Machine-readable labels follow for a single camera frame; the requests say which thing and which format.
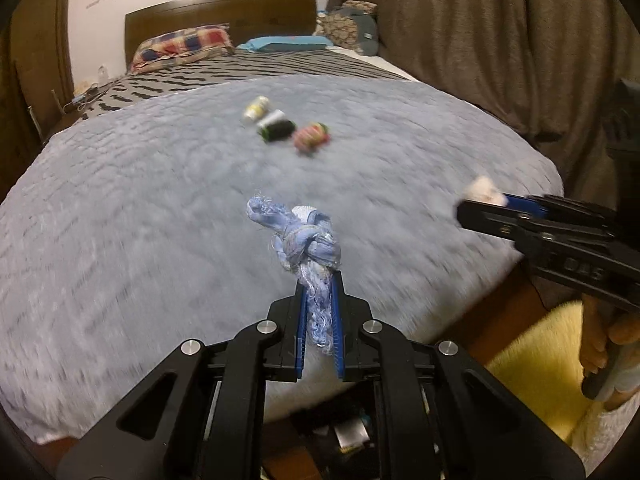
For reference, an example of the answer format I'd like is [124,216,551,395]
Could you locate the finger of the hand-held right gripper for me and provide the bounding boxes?
[502,192,617,222]
[455,199,557,247]

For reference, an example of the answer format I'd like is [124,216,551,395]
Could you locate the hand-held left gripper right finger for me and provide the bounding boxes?
[327,270,586,480]

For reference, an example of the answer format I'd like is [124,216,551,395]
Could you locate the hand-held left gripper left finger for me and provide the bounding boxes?
[57,280,309,480]

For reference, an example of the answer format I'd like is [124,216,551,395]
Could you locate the white fabric piece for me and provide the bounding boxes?
[464,175,507,207]

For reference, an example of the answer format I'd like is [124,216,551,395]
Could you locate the black trash bin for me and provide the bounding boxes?
[262,384,382,480]

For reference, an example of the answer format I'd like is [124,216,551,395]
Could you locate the blue knotted cloth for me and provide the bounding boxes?
[246,191,344,356]

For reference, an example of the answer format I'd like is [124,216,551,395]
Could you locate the person's right hand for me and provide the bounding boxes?
[580,294,640,375]

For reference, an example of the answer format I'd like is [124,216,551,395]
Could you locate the yellow fluffy rug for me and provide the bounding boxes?
[484,302,617,444]

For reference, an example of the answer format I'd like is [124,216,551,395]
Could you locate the grey fluffy rug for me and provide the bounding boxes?
[569,394,637,477]

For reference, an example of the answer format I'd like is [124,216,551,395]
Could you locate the brown curtain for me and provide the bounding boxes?
[325,0,640,221]

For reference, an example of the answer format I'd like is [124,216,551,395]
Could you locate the grey fluffy blanket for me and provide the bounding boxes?
[0,74,566,444]

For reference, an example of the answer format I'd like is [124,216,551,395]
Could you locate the white bed sheet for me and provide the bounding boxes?
[330,46,420,82]

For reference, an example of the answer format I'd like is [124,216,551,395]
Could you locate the black white jar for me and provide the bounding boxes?
[256,110,295,144]

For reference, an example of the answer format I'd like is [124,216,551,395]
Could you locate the white yellow bottle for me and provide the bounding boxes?
[243,96,271,122]

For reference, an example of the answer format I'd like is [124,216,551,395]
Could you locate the wood print cushion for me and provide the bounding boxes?
[315,10,354,49]

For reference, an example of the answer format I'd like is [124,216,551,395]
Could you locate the blue pillow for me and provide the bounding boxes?
[239,35,334,54]

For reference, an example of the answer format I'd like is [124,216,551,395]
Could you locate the black striped grey blanket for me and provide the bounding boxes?
[80,49,407,122]

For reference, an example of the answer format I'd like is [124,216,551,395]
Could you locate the plaid pillow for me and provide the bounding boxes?
[129,25,236,74]

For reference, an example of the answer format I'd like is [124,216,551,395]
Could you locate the wooden bed headboard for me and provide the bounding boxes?
[124,0,319,64]

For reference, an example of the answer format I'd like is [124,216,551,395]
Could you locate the wooden wardrobe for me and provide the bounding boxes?
[0,0,76,196]

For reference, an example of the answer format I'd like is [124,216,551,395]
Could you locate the wooden bed frame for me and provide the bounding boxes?
[470,264,549,367]

